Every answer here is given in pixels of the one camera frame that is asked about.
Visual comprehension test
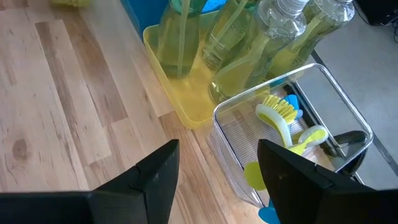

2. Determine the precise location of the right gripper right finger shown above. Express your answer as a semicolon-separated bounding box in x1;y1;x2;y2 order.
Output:
257;139;398;224

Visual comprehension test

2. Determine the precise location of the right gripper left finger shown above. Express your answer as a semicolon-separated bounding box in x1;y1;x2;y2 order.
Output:
0;139;180;224

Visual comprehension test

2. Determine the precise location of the clear yellow-green soap bottle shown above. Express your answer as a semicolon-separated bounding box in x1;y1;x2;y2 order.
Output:
266;0;356;80
156;0;208;79
208;0;309;105
201;0;259;72

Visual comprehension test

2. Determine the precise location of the clear plastic bin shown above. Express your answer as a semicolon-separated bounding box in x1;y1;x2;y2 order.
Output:
206;63;374;208

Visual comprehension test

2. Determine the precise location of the yellow translucent plastic bin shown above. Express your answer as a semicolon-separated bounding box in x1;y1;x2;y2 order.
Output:
142;11;259;130

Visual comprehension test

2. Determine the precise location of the teal plastic bin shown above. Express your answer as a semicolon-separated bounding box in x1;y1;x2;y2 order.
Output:
119;0;229;41

